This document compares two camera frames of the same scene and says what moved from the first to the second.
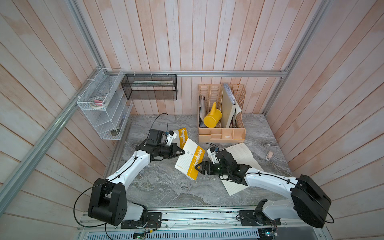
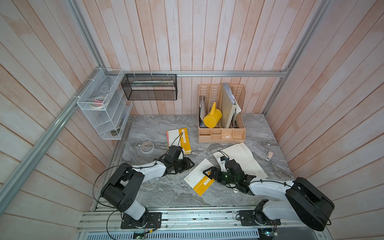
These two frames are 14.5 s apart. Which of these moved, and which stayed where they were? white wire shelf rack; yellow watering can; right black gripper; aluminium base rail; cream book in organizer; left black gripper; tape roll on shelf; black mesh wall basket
Moved: right black gripper; left black gripper
Stayed: black mesh wall basket; cream book in organizer; tape roll on shelf; aluminium base rail; yellow watering can; white wire shelf rack
